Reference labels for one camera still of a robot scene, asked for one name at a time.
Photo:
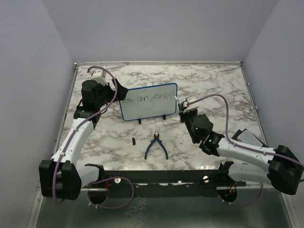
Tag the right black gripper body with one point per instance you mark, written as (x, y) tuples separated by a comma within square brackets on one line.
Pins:
[(188, 118)]

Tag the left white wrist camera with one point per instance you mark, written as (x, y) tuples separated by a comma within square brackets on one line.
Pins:
[(98, 75)]

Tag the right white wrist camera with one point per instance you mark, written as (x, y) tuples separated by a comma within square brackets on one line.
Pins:
[(187, 107)]

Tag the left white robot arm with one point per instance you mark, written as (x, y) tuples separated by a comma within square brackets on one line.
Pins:
[(59, 177)]

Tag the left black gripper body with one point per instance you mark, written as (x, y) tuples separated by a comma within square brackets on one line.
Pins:
[(106, 93)]

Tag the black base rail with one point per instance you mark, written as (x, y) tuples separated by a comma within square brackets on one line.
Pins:
[(163, 184)]

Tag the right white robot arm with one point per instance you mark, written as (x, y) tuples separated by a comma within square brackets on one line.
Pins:
[(278, 167)]

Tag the blue framed whiteboard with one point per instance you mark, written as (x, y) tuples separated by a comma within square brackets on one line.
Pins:
[(149, 101)]

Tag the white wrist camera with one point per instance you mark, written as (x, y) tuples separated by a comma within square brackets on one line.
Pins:
[(98, 75), (187, 107)]

